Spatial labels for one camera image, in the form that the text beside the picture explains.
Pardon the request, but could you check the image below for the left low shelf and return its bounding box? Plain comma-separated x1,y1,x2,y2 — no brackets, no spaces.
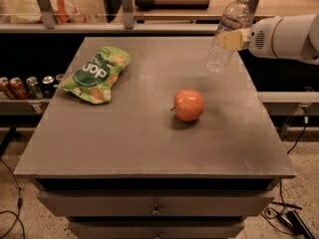
0,93,50,116

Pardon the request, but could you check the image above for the clear plastic water bottle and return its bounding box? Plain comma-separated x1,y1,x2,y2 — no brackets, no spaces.
206,0,250,73

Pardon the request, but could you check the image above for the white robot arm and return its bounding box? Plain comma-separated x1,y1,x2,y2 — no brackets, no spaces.
217,14,319,65

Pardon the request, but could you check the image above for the middle metal bracket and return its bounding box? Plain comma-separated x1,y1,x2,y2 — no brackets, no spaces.
121,0,135,29

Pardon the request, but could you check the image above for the black power strip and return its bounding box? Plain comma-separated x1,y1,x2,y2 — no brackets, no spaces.
287,210,315,239

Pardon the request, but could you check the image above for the left metal bracket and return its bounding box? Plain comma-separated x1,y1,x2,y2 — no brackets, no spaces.
37,0,57,29

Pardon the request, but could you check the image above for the upper drawer with knob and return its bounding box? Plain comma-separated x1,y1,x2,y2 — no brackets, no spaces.
38,191,274,217

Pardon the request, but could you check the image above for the lower drawer with knob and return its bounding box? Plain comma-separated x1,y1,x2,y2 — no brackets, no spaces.
68,221,244,239

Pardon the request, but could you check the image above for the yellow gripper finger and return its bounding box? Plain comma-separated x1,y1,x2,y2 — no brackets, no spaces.
217,28,250,51

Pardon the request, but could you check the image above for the black cable floor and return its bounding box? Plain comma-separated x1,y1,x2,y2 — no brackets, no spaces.
260,117,308,236
0,156,27,239

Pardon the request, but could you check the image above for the red soda can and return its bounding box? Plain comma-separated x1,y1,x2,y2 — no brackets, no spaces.
0,77,16,100
10,77,29,100

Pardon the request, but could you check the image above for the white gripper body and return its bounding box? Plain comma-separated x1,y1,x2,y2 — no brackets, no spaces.
248,18,274,58

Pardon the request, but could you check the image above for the drawer with knob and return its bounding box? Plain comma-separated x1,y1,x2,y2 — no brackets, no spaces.
38,191,274,217
68,221,244,239

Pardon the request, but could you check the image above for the red soda can leftmost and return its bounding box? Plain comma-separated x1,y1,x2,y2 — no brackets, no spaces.
0,77,16,100

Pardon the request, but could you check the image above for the partly hidden soda can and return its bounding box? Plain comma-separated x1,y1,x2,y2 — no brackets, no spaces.
56,74,64,84

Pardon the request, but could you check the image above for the green rice chip bag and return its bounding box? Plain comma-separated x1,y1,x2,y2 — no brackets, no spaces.
58,47,131,105

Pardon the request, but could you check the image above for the white orange plastic bag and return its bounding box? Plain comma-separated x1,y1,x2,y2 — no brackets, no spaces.
9,0,87,24

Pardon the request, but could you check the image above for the black cable right floor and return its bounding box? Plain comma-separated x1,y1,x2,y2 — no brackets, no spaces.
260,117,308,236

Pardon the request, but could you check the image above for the silver soda can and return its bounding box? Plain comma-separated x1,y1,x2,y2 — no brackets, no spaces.
26,77,44,99

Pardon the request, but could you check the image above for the dark soda can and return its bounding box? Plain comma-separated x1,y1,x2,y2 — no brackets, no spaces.
42,76,56,98

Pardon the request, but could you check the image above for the grey drawer cabinet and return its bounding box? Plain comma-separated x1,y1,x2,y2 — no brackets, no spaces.
13,36,298,239

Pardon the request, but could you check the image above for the black cable left floor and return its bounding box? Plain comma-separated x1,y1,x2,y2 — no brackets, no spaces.
0,156,27,239

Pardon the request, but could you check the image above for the red apple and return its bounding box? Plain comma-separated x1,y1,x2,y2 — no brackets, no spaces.
173,90,204,121

